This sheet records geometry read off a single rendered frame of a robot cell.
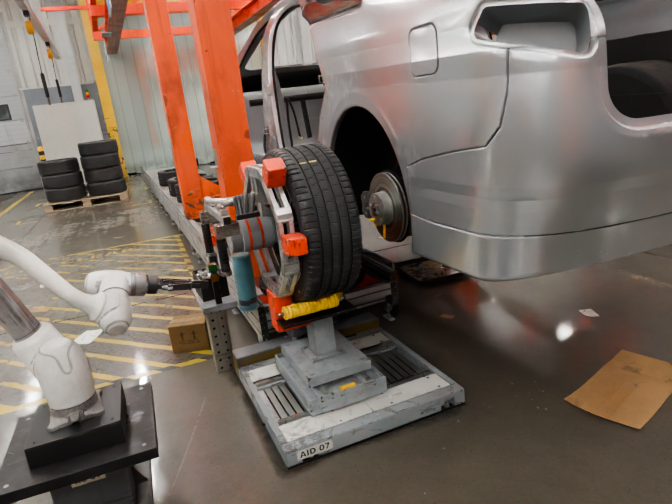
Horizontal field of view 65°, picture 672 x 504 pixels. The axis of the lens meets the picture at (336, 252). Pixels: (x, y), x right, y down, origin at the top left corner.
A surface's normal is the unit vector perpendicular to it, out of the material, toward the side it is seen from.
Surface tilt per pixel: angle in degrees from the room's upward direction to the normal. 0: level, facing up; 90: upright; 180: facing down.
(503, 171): 92
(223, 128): 90
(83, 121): 90
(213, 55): 90
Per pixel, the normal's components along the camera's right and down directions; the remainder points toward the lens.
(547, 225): -0.04, 0.50
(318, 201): 0.30, -0.22
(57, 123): 0.36, 0.22
